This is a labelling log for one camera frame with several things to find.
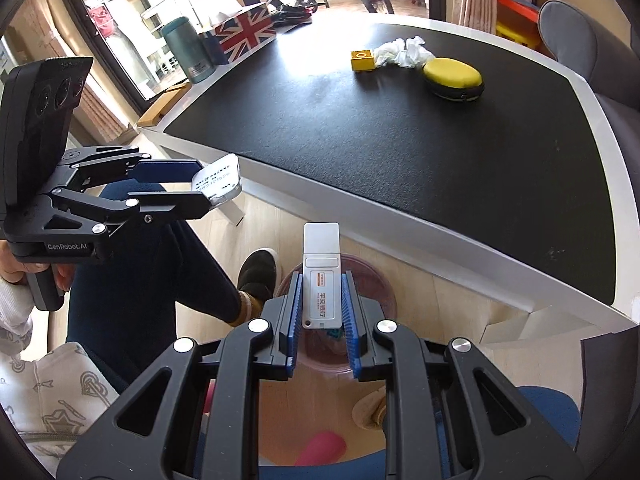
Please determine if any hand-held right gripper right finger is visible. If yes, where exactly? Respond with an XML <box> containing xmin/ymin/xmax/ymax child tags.
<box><xmin>341</xmin><ymin>271</ymin><xmax>586</xmax><ymax>480</ymax></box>

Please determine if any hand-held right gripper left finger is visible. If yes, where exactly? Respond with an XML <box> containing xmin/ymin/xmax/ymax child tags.
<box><xmin>56</xmin><ymin>271</ymin><xmax>306</xmax><ymax>480</ymax></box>

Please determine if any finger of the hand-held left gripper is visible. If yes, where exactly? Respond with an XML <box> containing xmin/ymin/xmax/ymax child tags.
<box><xmin>42</xmin><ymin>186</ymin><xmax>221</xmax><ymax>241</ymax></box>
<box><xmin>54</xmin><ymin>144</ymin><xmax>213</xmax><ymax>196</ymax></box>

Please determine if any pink translucent bin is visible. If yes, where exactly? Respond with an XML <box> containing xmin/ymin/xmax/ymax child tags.
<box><xmin>277</xmin><ymin>254</ymin><xmax>398</xmax><ymax>376</ymax></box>

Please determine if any white stick device orange label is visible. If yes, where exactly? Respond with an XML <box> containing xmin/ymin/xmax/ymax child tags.
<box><xmin>301</xmin><ymin>222</ymin><xmax>343</xmax><ymax>331</ymax></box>

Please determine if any person's left forearm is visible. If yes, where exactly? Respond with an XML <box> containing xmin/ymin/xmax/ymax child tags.
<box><xmin>0</xmin><ymin>280</ymin><xmax>36</xmax><ymax>343</ymax></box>

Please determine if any person's left hand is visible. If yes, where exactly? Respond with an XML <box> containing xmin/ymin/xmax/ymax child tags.
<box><xmin>0</xmin><ymin>240</ymin><xmax>76</xmax><ymax>293</ymax></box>

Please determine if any dark shoe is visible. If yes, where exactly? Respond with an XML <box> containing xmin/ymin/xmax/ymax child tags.
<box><xmin>236</xmin><ymin>248</ymin><xmax>278</xmax><ymax>311</ymax></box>

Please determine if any wooden box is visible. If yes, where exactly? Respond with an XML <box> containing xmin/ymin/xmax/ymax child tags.
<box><xmin>136</xmin><ymin>81</ymin><xmax>192</xmax><ymax>128</ymax></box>

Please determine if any person's leg in blue pants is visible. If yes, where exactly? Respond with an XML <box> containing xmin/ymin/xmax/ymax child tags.
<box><xmin>65</xmin><ymin>180</ymin><xmax>266</xmax><ymax>396</ymax></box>

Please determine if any green thermos bottle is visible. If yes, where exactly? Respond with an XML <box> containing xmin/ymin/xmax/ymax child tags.
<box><xmin>161</xmin><ymin>16</ymin><xmax>217</xmax><ymax>85</ymax></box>

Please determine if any pink soft object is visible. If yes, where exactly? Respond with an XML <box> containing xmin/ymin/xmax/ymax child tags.
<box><xmin>292</xmin><ymin>432</ymin><xmax>348</xmax><ymax>466</ymax></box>

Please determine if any red hanging bag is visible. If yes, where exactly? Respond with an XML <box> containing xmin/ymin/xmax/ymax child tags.
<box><xmin>87</xmin><ymin>4</ymin><xmax>118</xmax><ymax>41</ymax></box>

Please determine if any white shelf rack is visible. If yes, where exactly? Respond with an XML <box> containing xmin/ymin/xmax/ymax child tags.
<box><xmin>140</xmin><ymin>0</ymin><xmax>181</xmax><ymax>68</ymax></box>

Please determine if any flag print tissue box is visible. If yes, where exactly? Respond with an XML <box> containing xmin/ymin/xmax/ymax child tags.
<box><xmin>212</xmin><ymin>2</ymin><xmax>278</xmax><ymax>65</ymax></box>

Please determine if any black red-trimmed pouch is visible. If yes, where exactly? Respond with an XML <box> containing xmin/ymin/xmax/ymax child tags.
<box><xmin>272</xmin><ymin>4</ymin><xmax>314</xmax><ymax>23</ymax></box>

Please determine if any small yellow block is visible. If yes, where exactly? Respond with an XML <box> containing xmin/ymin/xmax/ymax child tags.
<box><xmin>350</xmin><ymin>49</ymin><xmax>376</xmax><ymax>73</ymax></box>

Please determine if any white patterned shirt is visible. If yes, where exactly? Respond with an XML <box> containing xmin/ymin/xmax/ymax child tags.
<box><xmin>0</xmin><ymin>340</ymin><xmax>121</xmax><ymax>463</ymax></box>

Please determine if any crumpled white tissue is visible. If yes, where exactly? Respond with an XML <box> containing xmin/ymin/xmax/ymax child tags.
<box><xmin>372</xmin><ymin>36</ymin><xmax>435</xmax><ymax>68</ymax></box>

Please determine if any yellow round zip case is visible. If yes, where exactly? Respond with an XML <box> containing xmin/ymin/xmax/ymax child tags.
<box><xmin>422</xmin><ymin>57</ymin><xmax>485</xmax><ymax>102</ymax></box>

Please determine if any yellow plastic stool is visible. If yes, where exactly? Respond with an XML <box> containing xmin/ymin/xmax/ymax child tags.
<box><xmin>497</xmin><ymin>27</ymin><xmax>541</xmax><ymax>51</ymax></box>

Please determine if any red children's table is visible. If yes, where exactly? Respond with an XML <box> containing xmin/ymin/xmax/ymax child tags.
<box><xmin>495</xmin><ymin>0</ymin><xmax>543</xmax><ymax>43</ymax></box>

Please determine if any grey sofa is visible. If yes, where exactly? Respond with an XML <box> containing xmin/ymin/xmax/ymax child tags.
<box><xmin>537</xmin><ymin>0</ymin><xmax>640</xmax><ymax>466</ymax></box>

